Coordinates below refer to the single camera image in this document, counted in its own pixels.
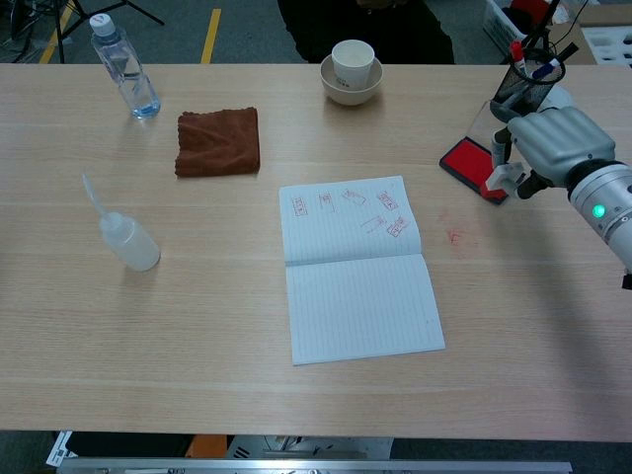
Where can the red and white stamp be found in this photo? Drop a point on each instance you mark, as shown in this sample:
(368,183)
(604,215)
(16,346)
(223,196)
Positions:
(501,180)

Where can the open lined notebook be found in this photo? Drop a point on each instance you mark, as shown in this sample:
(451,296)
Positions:
(360,276)

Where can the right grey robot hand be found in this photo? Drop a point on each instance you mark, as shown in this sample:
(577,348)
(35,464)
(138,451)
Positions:
(563,140)

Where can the clear plastic water bottle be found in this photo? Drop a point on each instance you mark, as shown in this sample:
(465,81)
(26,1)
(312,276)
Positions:
(129,79)

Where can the brown folded cloth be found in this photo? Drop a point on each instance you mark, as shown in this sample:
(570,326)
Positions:
(219,143)

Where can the orange object under table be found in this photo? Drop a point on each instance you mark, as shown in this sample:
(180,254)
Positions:
(207,447)

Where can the blue-capped marker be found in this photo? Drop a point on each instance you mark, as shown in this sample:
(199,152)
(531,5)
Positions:
(545,69)

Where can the cardboard box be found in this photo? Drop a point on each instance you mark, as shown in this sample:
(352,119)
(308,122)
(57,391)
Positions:
(605,15)

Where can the black mesh pen holder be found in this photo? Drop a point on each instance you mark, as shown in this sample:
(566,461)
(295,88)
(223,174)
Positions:
(523,91)

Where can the beige bowl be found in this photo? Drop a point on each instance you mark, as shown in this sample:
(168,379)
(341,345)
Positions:
(345,96)

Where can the black tripod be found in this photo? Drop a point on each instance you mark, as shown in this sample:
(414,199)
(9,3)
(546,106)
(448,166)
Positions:
(61,20)

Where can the white foam tray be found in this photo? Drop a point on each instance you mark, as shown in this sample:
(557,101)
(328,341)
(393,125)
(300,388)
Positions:
(609,44)

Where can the white printed paper sheet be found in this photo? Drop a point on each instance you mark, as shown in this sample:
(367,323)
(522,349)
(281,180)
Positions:
(59,449)

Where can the white round table grommet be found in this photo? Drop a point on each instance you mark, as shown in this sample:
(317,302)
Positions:
(563,96)

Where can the person in black clothes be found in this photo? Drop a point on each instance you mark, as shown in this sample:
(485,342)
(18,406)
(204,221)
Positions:
(365,29)

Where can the red ink pad clear lid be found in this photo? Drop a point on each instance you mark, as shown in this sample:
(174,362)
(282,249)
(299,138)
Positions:
(466,163)

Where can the white squeeze bottle with nozzle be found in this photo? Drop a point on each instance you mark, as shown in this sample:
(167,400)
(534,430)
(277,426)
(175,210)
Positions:
(131,244)

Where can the aluminium rail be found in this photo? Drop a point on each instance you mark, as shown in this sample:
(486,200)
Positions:
(316,466)

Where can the white plastic basket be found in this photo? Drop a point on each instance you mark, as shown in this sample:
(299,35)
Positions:
(498,24)

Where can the white paper cup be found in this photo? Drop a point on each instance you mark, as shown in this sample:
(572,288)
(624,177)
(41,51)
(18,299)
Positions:
(351,61)

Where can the red-capped marker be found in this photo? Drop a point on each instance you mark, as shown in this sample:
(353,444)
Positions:
(517,52)

